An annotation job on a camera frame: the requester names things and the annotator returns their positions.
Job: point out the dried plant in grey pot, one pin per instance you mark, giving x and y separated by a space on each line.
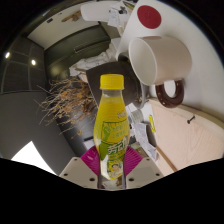
130 83

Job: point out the yellow drink bottle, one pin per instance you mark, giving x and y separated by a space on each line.
111 133

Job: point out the long white ceiling light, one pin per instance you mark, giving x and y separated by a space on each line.
31 158

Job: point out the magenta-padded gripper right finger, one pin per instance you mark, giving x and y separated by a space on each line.
145 171

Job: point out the grey plant saucer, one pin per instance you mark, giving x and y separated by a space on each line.
143 96

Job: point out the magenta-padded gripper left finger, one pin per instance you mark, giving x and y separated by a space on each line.
76 171

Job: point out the white paper stack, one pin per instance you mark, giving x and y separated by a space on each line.
115 18

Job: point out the flat round red coaster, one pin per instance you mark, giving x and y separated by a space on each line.
149 16

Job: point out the white plaster statue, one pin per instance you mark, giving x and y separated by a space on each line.
86 65

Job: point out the light wooden drawing board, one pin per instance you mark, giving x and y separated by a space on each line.
186 136

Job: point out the small yellow tag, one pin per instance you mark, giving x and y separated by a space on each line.
152 123

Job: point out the printed paper sheets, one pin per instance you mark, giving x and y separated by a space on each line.
141 133

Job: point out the wooden wall figure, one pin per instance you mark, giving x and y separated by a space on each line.
71 16

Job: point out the small clear glass jar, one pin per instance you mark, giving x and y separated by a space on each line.
137 116

